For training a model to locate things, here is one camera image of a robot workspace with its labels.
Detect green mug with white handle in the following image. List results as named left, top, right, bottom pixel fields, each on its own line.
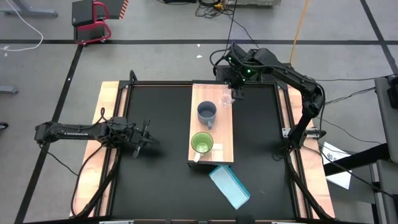
left=190, top=131, right=215, bottom=163

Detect clear plastic cup with handle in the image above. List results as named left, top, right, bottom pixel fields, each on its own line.
left=220, top=92, right=234, bottom=108

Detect teal folded cloth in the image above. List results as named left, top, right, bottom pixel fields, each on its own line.
left=208, top=164, right=251, bottom=210

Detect black device on furniture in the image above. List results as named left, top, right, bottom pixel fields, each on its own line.
left=387, top=74, right=398, bottom=110

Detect white paper sheet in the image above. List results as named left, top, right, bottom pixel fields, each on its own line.
left=320, top=141, right=353, bottom=190

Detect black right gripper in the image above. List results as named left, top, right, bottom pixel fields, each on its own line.
left=228, top=66, right=250, bottom=100

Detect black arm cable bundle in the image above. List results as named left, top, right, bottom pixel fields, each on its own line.
left=273, top=146, right=335, bottom=222
left=70, top=142, right=122, bottom=218

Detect orange cable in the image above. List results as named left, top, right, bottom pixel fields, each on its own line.
left=289, top=0, right=309, bottom=65

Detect grey metal stand foot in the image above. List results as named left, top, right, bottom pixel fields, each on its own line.
left=0, top=0, right=59, bottom=19

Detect black aluminium table frame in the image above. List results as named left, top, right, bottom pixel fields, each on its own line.
left=105, top=70, right=307, bottom=222

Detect grey mug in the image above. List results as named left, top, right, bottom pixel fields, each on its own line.
left=197, top=100, right=218, bottom=131

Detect white cable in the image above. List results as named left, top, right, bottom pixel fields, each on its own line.
left=0, top=0, right=44, bottom=52

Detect black looped cable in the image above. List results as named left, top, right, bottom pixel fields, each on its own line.
left=210, top=0, right=239, bottom=77

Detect grey power strip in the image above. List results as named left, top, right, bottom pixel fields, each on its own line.
left=226, top=0, right=282, bottom=7

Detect black left arm cable bundle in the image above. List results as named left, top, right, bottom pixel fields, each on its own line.
left=70, top=142, right=122, bottom=218

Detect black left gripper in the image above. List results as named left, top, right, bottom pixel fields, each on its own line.
left=124, top=119, right=159, bottom=159

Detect red and black cart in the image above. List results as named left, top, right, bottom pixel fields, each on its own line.
left=71, top=0, right=129, bottom=45

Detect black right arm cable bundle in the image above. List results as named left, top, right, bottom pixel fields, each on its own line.
left=273, top=146, right=335, bottom=222

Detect tangled black cables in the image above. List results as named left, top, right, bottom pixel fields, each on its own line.
left=195, top=0, right=236, bottom=19

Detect grey furniture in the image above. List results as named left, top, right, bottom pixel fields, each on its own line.
left=374, top=74, right=398, bottom=224

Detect black metal beam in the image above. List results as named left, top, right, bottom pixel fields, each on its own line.
left=323, top=142, right=391, bottom=177

